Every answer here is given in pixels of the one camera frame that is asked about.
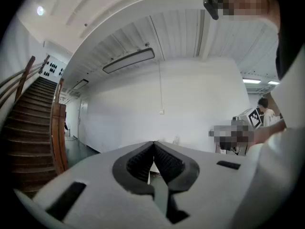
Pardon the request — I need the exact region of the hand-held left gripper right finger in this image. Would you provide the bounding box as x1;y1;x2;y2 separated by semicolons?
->
153;141;200;193

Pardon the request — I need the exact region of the dark wooden staircase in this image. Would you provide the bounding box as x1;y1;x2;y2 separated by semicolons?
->
0;76;60;198

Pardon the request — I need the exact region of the person's head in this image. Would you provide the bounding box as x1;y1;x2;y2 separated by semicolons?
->
209;0;281;32

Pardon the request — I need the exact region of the long black-framed ceiling lamp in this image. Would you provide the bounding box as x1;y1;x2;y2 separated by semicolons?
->
102;47;156;74

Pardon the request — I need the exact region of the wooden stair handrail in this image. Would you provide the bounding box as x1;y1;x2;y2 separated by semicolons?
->
0;55;51;108

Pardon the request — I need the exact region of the small black-framed ceiling lamp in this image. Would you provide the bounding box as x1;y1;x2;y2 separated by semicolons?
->
72;79;90;91

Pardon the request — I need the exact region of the brown wooden newel post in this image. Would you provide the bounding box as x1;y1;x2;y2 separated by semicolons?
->
51;78;69;175

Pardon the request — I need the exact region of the black head-worn camera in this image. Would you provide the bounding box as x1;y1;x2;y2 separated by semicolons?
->
203;0;220;21

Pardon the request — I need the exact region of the white wall cable conduit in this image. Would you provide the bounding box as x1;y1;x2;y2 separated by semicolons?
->
158;61;165;111

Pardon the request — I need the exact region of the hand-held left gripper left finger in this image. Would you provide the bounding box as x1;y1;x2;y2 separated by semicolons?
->
112;141;155;196

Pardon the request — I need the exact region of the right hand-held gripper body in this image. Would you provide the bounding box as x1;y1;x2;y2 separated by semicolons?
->
231;107;264;131

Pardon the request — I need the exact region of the white board with black dots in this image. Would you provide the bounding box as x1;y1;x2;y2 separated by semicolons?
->
39;55;66;78

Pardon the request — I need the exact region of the person's black shirt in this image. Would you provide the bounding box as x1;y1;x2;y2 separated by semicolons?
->
275;0;305;81

